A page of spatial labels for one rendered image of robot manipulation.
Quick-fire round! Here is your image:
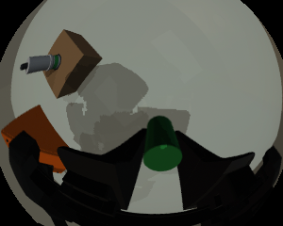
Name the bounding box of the grey marker with green band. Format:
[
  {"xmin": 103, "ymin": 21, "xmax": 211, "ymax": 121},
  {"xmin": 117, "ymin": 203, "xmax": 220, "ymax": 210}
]
[{"xmin": 21, "ymin": 54, "xmax": 61, "ymax": 74}]

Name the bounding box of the dark green cylinder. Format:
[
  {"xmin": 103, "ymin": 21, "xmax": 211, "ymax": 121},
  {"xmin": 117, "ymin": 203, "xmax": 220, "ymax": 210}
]
[{"xmin": 142, "ymin": 116, "xmax": 183, "ymax": 172}]

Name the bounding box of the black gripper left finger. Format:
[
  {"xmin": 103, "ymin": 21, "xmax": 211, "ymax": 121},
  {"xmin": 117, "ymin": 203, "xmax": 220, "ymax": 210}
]
[{"xmin": 58, "ymin": 128, "xmax": 146, "ymax": 210}]

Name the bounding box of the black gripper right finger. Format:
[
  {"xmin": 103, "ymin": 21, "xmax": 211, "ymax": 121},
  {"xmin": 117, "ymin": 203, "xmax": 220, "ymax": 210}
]
[{"xmin": 175, "ymin": 131, "xmax": 255, "ymax": 211}]

